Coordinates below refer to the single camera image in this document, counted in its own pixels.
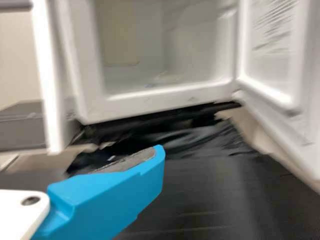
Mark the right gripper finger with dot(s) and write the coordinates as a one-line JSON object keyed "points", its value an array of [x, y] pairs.
{"points": [[105, 195]]}

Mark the white incubator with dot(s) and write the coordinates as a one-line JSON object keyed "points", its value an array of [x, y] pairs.
{"points": [[160, 97]]}

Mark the incubator door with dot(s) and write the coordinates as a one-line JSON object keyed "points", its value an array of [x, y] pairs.
{"points": [[280, 75]]}

